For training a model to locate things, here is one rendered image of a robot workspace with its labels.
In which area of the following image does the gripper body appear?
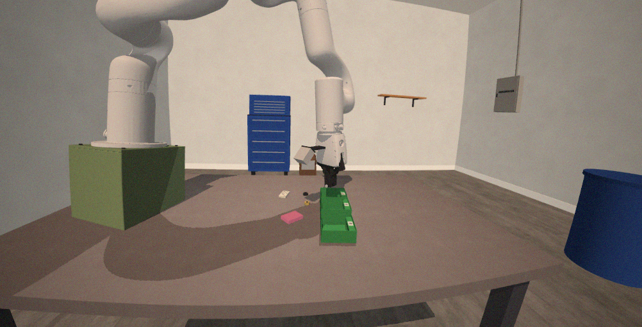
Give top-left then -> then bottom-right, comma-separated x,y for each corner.
315,131 -> 347,167

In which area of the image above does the green rack of bins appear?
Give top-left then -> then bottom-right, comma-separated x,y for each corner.
320,187 -> 357,243

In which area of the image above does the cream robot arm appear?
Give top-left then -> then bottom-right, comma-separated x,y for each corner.
91,0 -> 355,148

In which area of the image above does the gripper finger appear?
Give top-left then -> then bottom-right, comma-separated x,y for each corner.
317,162 -> 330,185
329,153 -> 345,187

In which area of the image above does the pink square pad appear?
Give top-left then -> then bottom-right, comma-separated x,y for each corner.
281,211 -> 303,224

